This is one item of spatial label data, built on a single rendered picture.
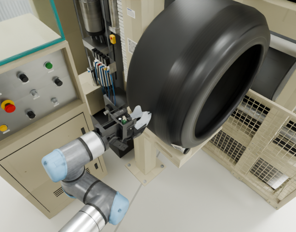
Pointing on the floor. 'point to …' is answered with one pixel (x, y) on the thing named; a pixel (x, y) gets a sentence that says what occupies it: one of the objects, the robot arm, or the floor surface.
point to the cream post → (140, 140)
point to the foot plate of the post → (145, 179)
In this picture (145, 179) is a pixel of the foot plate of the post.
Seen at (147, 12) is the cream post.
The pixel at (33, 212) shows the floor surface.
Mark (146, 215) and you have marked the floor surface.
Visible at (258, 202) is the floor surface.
